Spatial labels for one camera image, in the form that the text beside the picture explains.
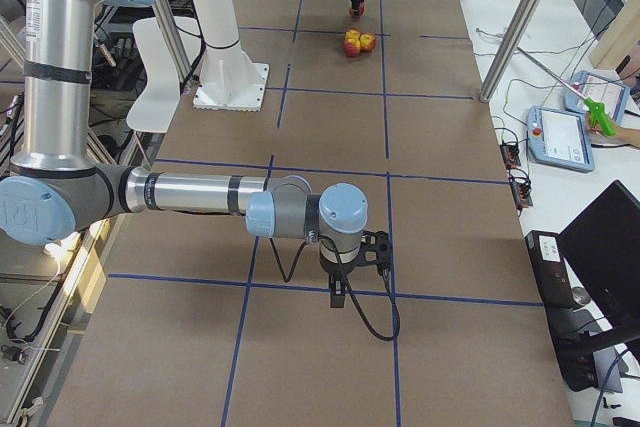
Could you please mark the lone red yellow apple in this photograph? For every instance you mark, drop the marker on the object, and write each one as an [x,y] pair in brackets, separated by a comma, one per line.
[357,12]

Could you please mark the left front red yellow apple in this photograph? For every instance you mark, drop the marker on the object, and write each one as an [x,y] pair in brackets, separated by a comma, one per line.
[352,35]

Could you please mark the back red yellow apple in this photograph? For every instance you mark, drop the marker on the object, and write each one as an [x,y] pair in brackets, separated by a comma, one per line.
[368,42]

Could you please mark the right front red apple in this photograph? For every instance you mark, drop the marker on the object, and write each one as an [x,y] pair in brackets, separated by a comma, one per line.
[351,47]

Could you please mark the brown paper table cover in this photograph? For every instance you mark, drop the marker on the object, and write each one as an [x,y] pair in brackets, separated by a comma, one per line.
[200,324]

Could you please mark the near orange connector board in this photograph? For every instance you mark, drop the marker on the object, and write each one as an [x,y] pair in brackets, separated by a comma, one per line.
[520,184]

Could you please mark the orange connector board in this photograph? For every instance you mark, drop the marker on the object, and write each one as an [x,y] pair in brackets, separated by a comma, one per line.
[520,184]
[509,147]

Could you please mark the far orange connector board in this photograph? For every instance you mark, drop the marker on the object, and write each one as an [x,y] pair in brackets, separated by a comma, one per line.
[509,147]

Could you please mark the white chair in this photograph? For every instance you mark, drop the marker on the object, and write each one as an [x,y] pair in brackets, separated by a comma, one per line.
[155,107]

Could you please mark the near teach pendant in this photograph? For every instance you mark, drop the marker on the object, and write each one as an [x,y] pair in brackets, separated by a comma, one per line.
[559,138]

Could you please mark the teach pendant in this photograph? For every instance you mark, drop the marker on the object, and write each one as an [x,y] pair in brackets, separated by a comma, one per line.
[613,93]
[559,138]

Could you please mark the black computer box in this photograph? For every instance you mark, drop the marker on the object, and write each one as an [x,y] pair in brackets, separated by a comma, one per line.
[583,350]

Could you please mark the green grabber tool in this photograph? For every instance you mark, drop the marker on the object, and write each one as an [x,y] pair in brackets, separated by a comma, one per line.
[597,111]

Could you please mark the black monitor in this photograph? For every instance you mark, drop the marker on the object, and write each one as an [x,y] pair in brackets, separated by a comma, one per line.
[601,246]

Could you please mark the far teach pendant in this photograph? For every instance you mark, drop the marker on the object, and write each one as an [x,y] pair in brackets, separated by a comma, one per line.
[613,93]

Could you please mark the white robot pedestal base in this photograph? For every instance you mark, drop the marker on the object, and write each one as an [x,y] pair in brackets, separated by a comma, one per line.
[228,78]

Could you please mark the grey aluminium frame post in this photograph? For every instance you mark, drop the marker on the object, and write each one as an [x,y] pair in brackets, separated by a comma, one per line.
[517,27]

